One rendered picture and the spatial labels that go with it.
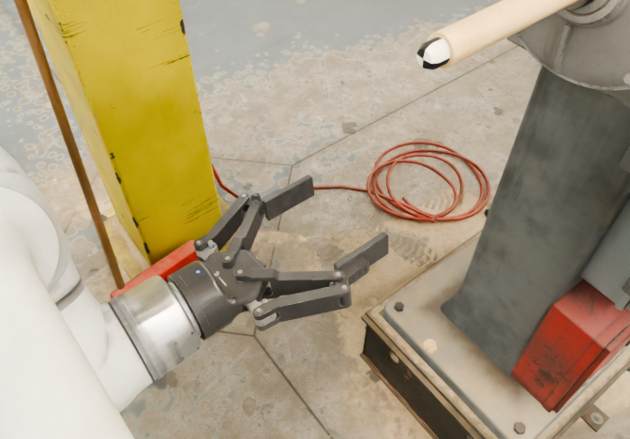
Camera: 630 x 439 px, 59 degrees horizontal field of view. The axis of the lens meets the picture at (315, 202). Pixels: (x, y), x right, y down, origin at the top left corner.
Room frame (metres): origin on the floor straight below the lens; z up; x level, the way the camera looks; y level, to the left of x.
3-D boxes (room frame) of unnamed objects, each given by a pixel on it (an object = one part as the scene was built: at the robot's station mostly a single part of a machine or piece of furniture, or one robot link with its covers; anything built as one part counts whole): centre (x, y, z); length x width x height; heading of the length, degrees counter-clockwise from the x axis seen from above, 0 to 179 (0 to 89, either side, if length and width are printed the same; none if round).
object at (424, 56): (0.40, -0.10, 1.25); 0.02 x 0.02 x 0.02; 37
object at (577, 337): (0.57, -0.58, 0.49); 0.25 x 0.12 x 0.37; 127
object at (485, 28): (0.46, -0.18, 1.25); 0.18 x 0.03 x 0.03; 127
